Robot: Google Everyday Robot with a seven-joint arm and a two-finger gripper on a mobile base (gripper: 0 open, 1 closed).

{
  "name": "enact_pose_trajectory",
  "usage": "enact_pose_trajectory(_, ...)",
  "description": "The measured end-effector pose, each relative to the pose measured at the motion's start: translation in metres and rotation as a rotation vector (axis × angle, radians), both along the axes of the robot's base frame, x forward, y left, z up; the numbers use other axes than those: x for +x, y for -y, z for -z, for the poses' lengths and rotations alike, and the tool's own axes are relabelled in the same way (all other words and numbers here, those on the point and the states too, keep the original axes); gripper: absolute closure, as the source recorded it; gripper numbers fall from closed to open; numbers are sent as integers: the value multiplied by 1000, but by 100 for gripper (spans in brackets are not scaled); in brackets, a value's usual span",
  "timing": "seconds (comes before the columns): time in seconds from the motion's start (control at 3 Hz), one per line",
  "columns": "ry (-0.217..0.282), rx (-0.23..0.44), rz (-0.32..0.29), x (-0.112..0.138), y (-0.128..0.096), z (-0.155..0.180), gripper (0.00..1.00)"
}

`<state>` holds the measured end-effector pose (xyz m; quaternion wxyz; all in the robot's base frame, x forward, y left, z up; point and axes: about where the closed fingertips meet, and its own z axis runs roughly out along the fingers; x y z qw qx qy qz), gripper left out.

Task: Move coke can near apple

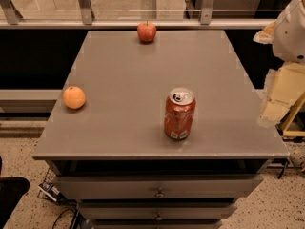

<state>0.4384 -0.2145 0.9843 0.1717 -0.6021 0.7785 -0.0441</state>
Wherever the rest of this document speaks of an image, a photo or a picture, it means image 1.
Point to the drawer knob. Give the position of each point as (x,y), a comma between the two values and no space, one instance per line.
(159,194)
(158,217)

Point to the red apple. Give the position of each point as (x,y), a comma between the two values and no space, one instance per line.
(146,32)

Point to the grey drawer cabinet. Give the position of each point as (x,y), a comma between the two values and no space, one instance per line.
(112,155)

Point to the wire basket on floor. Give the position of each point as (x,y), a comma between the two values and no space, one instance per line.
(48,191)

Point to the black chair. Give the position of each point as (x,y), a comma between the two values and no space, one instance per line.
(11,191)

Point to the red coke can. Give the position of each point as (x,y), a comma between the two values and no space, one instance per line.
(179,111)

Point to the metal window railing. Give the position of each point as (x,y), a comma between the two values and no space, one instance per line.
(127,14)

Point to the top drawer knob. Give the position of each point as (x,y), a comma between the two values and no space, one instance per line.
(159,194)

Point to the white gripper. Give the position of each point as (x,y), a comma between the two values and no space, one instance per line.
(290,37)

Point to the orange fruit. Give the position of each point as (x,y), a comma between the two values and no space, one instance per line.
(74,97)

